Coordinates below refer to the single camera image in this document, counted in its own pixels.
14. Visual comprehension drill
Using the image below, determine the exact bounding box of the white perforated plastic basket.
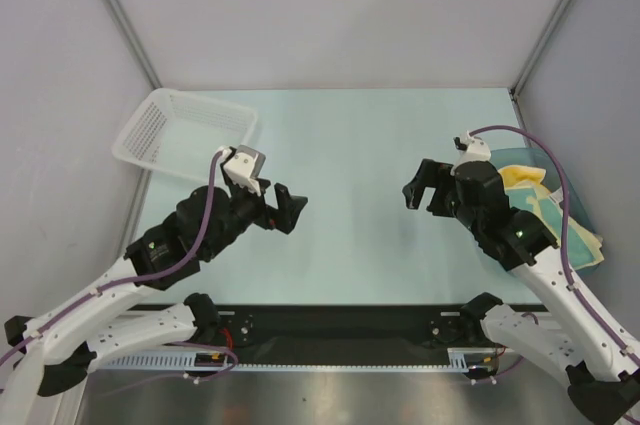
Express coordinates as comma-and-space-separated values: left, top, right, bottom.
111, 88, 258, 184

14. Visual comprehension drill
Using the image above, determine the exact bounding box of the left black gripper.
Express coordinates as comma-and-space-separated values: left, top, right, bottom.
202, 177, 307, 260

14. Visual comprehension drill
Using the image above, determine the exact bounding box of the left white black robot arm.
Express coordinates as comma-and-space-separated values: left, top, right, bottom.
1, 179, 308, 424

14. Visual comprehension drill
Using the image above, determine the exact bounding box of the teal and cream towel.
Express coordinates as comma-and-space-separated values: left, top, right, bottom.
499, 165, 604, 270

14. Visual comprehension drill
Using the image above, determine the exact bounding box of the blue translucent plastic tub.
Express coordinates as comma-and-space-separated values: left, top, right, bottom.
474, 145, 605, 276

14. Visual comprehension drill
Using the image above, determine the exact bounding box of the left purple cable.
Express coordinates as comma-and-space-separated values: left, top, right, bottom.
0, 147, 239, 399

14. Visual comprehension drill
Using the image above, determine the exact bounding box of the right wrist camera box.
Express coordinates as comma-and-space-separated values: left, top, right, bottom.
451, 131, 491, 175

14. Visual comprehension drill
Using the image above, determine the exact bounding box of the slotted cable duct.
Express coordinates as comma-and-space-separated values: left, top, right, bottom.
97, 346, 500, 373

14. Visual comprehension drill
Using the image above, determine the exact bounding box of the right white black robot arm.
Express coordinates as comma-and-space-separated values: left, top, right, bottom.
402, 159, 639, 424

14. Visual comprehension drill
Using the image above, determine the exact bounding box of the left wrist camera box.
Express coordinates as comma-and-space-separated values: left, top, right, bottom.
219, 145, 266, 197

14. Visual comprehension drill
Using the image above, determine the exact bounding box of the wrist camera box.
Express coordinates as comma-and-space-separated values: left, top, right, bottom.
219, 145, 266, 197
451, 131, 491, 175

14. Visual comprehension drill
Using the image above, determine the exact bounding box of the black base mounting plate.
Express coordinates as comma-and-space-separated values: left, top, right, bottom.
124, 302, 521, 366

